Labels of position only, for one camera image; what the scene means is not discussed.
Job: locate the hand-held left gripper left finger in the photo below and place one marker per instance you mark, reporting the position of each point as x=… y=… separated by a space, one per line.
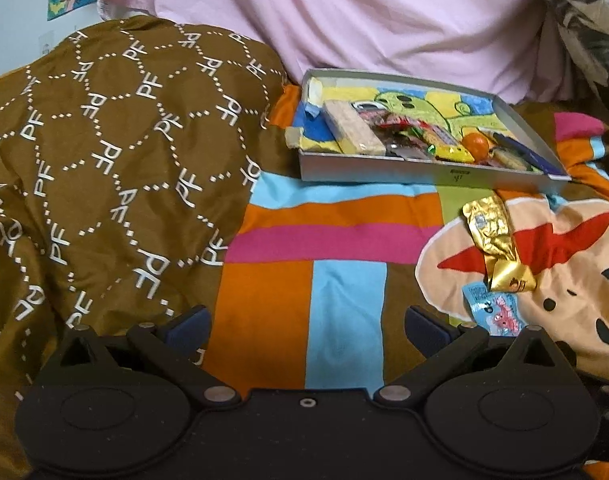
x=189 y=330

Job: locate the orange ball candy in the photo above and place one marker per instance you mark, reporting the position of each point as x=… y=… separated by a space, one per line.
x=474 y=146

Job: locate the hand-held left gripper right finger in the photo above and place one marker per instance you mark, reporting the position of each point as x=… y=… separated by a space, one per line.
x=424 y=330

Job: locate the gold foil packet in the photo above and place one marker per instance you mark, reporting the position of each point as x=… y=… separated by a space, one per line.
x=489 y=230

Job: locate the light blue snack packet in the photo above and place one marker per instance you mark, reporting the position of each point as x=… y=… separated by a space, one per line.
x=494 y=310

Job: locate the brown patterned quilt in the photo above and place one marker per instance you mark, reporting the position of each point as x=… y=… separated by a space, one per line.
x=109 y=160

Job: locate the beige wafer bar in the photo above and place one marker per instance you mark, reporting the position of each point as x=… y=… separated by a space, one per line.
x=353 y=127

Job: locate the yellow snack packet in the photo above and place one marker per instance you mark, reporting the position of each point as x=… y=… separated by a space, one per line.
x=452 y=152

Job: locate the clear cookie packet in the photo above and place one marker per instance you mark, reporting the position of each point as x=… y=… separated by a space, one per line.
x=509 y=160

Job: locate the long blue stick packet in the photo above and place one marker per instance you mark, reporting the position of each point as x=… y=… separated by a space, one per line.
x=527 y=152

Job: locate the colourful printed blanket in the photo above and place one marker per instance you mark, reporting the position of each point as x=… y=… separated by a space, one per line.
x=334 y=240

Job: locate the pink bed sheet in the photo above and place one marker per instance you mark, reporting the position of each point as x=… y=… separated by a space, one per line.
x=334 y=15

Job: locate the grey shallow box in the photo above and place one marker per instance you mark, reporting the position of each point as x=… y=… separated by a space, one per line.
x=384 y=170

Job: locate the camouflage cloth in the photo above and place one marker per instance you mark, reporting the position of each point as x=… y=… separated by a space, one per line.
x=589 y=25

